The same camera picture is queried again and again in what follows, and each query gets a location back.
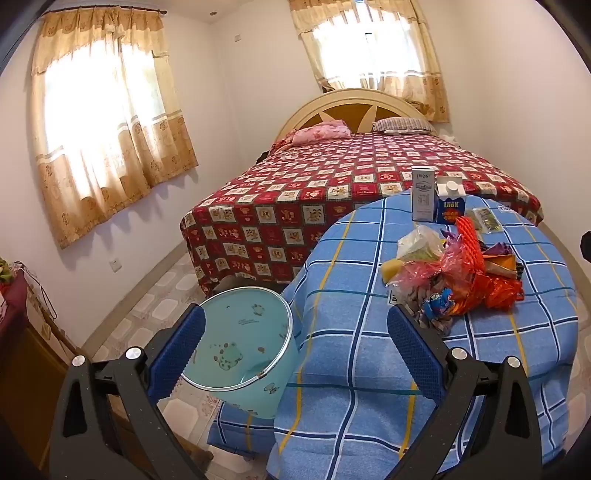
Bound blue candy wrapper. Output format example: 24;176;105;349
422;288;455;319

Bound blue carton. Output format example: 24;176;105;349
435;176;466;225

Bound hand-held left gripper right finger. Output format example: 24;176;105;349
387;305;543;480

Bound red plastic bag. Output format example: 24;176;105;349
455;217;523;315

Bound grey white carton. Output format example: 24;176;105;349
412;166;438;223

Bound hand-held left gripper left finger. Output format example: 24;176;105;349
48;304;206;480

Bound striped pillow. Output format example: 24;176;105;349
373;117;437;136

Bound pink blanket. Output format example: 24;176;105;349
272;120;352;151

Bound thin cable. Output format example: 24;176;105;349
14;261;58;319

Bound red bear print bedspread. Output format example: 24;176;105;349
180;131;543;296

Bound purple wrapper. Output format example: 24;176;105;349
482;242;513;261

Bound beige floral curtain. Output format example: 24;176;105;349
288;0;451;123
30;7;199;250

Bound wooden table leg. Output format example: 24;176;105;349
173;434;215;472

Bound pink cellophane wrap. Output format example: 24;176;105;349
397;247;481;298

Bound maroon cloth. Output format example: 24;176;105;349
0;272;28;333

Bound dark curtain rod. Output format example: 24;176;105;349
46;4;167;16

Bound yellow sponge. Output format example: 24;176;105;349
381;258;407;283

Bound light blue cartoon print bin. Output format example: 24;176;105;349
179;286;300;420

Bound cream wooden headboard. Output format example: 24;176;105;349
274;88;439;144

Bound green packet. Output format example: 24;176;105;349
466;208;506;234

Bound wooden cabinet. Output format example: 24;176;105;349
0;272;121;472

